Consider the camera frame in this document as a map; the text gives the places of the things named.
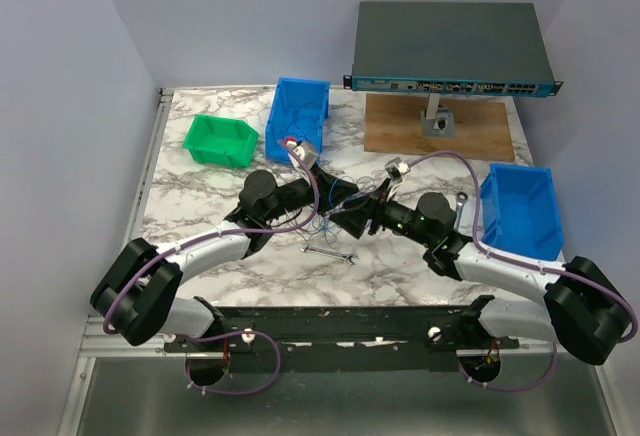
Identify blue bin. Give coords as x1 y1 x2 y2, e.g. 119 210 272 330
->
481 163 564 261
265 78 330 164

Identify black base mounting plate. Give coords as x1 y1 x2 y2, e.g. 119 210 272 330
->
156 297 518 373

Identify ratcheting combination wrench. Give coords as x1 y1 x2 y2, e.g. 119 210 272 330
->
454 191 469 230

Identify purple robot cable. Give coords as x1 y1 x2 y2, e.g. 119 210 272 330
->
102 136 326 397
394 150 640 392

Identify teal network switch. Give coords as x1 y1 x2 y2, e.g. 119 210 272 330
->
343 2 562 98

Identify grey metal switch stand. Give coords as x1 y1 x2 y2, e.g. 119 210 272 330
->
420 94 456 139

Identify small open-end wrench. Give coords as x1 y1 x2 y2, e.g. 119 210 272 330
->
300 245 358 265

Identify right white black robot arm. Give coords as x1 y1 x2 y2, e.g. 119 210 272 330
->
330 192 638 365

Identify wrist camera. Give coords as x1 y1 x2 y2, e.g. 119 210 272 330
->
385 157 411 184
284 138 319 168

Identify blue purple wires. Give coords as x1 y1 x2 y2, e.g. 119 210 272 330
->
299 173 391 249

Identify green plastic bin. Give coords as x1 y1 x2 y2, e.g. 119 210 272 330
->
183 114 259 168

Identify aluminium frame rail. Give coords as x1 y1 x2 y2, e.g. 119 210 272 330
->
79 311 609 358

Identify brown wooden board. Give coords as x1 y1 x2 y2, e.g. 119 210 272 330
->
364 93 515 162

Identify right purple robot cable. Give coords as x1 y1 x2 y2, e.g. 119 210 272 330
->
394 150 640 392

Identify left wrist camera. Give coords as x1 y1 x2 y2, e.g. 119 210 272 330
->
284 138 319 168

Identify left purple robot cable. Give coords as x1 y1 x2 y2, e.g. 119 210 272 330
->
102 136 326 397

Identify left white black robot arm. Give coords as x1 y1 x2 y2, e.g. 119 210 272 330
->
90 166 359 351

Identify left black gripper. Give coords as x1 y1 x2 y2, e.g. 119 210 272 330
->
263 162 358 223

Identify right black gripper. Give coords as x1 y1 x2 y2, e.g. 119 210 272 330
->
330 178 433 247

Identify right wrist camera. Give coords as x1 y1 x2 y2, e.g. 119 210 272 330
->
385 157 411 184

